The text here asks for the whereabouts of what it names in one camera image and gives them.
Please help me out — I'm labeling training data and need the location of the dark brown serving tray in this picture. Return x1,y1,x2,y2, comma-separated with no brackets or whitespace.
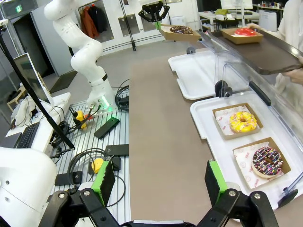
201,23,303,76

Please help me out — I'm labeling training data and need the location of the white plastic display tray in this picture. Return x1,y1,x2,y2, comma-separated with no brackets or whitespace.
168,48,239,100
190,93,303,211

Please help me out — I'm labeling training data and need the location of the clear plastic hinged lid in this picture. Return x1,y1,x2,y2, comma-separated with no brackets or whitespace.
186,30,229,73
214,60,303,209

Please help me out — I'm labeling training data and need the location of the person's cream cardigan torso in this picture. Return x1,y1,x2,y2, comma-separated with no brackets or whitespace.
274,0,303,101

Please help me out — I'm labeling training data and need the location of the dark donut with coloured sprinkles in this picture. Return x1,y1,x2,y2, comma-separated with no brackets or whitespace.
251,146,285,178

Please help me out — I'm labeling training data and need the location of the cardboard box of chocolate donut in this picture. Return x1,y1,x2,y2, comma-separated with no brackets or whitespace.
159,23,202,44

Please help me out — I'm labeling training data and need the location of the red glazed donut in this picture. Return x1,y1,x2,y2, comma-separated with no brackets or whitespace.
233,27,258,37

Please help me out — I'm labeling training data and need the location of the paper liner under yellow donut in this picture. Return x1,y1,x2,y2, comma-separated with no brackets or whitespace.
215,109,261,137

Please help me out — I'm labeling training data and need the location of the yellow emergency stop button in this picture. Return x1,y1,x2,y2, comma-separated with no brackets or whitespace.
72,109,88,130
88,158,105,176

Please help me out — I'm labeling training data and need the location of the computer monitor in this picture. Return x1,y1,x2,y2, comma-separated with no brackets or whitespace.
13,52,54,106

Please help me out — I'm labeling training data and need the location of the black diagonal tripod leg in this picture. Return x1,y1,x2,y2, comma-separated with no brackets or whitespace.
0,35,76,151

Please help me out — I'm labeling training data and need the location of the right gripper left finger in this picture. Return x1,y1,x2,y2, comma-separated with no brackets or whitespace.
46,157,116,227

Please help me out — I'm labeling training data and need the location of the yellow glazed donut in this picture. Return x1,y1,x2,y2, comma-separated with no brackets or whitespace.
229,111,258,133

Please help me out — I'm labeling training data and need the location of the cardboard box of yellow donut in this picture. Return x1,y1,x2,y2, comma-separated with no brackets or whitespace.
212,102,264,141

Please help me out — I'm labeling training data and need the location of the thin black floor stand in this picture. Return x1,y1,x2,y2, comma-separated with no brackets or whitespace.
120,0,137,52

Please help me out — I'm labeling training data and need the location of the black keyboard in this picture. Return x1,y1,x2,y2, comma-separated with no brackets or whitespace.
15,122,41,150

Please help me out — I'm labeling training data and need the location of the metal wall panel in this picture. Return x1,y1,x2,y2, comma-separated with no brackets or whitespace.
119,13,139,37

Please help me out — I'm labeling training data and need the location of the coiled black cable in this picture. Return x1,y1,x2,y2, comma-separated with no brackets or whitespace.
68,147,126,209

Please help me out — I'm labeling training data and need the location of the white computer desk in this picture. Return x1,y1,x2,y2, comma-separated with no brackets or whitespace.
4,91,72,152

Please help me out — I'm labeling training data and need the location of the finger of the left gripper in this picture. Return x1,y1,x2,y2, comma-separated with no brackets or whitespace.
156,5,171,30
138,9,159,30

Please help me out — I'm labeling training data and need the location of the paper liner under sprinkled donut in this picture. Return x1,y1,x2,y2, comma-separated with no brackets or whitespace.
233,147,285,188

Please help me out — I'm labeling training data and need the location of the person's left hand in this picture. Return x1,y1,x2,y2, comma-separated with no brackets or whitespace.
283,55,303,84

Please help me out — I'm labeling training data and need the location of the chocolate donut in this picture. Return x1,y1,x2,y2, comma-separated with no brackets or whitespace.
169,25,194,35

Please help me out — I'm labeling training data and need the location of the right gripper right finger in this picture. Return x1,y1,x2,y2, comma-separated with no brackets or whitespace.
196,160,280,227

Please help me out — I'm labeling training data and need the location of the dark hanging coat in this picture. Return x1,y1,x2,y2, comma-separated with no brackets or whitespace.
89,4,108,34

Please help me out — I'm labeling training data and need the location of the white crumpled cloth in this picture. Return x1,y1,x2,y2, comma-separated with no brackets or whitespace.
10,94,36,126

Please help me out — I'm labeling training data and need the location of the slotted metal base plate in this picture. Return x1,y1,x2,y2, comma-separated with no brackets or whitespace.
50,98,132,227

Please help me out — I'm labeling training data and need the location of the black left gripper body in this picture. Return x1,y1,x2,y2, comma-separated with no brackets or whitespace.
141,1,170,14

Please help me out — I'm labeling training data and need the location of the brown hanging coat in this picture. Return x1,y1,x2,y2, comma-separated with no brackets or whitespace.
79,6,100,40

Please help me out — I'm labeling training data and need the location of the cardboard box of red donut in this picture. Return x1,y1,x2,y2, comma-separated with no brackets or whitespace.
221,27,264,45

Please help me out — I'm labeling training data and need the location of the cardboard box of sprinkled donut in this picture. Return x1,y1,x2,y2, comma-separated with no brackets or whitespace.
232,137,292,190

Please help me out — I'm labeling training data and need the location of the flat black plate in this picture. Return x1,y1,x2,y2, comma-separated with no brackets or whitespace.
104,144,130,157

